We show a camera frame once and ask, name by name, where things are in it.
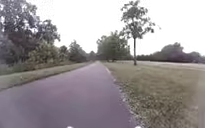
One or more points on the broad green tree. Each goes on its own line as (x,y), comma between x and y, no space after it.
(113,46)

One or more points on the purple-grey asphalt path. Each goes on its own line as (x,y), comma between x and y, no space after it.
(80,100)

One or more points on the tall slender tree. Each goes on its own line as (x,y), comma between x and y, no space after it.
(134,23)

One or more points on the grass field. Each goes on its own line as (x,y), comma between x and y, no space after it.
(156,86)

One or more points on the pale road strip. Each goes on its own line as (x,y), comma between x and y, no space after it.
(176,64)

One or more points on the distant tree line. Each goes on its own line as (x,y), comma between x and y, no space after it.
(176,55)

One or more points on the grass verge strip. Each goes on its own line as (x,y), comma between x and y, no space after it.
(26,76)

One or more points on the wood of large trees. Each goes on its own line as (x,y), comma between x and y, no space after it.
(20,40)

